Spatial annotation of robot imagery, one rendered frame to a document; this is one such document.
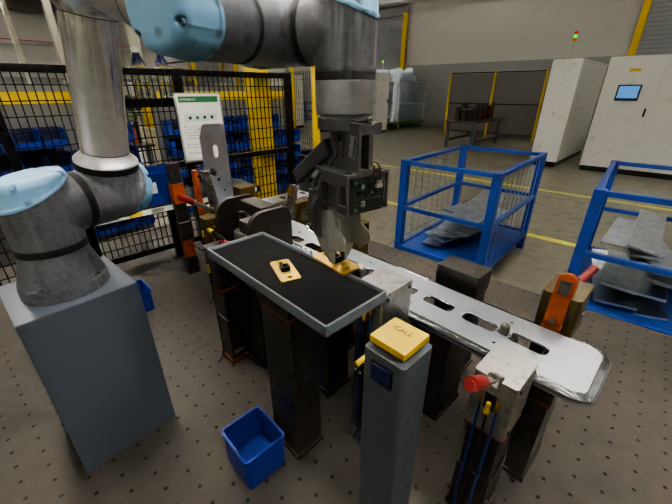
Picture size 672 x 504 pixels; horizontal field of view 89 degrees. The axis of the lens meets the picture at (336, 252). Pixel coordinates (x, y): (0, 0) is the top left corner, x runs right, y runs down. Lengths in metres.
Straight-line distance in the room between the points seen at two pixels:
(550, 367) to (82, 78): 0.99
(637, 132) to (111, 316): 8.41
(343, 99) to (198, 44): 0.16
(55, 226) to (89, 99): 0.24
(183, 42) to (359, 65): 0.18
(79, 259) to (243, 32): 0.57
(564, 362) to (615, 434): 0.40
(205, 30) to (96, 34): 0.42
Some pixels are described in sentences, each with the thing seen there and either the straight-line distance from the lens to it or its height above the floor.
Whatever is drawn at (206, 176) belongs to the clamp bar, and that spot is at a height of 1.20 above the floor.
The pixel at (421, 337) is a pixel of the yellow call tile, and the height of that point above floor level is 1.16.
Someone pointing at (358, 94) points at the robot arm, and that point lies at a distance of 0.44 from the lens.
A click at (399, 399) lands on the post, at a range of 0.51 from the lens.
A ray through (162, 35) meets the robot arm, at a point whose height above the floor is 1.51.
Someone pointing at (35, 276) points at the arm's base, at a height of 1.15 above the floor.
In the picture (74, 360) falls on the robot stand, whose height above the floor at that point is 0.99.
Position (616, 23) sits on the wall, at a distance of 14.90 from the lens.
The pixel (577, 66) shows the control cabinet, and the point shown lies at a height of 1.86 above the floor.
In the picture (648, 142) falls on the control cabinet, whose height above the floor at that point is 0.61.
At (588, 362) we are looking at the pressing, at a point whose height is 1.00.
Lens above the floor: 1.47
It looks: 25 degrees down
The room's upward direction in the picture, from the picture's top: straight up
